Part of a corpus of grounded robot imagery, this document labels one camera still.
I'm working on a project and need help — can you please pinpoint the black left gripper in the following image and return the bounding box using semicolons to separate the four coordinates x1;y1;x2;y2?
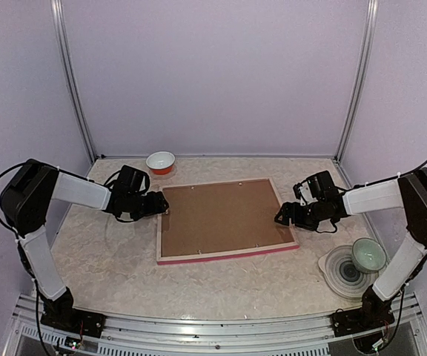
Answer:
127;191;168;220

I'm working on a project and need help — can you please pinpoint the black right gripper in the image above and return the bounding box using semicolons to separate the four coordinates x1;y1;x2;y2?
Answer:
275;199;327;231

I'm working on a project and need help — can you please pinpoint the pink wooden picture frame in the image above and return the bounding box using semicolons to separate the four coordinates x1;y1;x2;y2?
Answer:
156;177;299;266

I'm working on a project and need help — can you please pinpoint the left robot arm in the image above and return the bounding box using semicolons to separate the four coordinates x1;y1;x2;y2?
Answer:
0;159;169;330

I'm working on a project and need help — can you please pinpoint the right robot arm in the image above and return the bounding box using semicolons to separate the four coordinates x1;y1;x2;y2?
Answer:
274;167;427;329

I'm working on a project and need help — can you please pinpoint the orange white bowl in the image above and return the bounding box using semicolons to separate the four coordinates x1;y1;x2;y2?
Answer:
146;151;176;175

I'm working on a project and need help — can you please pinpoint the white swirl plate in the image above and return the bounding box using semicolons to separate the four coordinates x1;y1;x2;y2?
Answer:
318;245;379;300

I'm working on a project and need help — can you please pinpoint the green ceramic bowl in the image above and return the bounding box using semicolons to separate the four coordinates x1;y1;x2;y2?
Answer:
351;238;387;274

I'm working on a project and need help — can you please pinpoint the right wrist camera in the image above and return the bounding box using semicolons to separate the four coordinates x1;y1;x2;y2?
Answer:
293;182;312;205

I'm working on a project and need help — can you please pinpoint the aluminium front rail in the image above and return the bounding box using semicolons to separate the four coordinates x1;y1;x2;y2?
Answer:
2;294;427;355

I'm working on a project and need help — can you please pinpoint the left aluminium corner post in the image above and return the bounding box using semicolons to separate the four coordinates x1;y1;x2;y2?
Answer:
50;0;98;163

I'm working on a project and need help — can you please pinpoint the aluminium corner post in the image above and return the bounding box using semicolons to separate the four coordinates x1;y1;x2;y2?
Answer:
50;0;98;163
334;0;380;165

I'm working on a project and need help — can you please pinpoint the right aluminium corner post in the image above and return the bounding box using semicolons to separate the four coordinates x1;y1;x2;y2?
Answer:
334;0;380;165

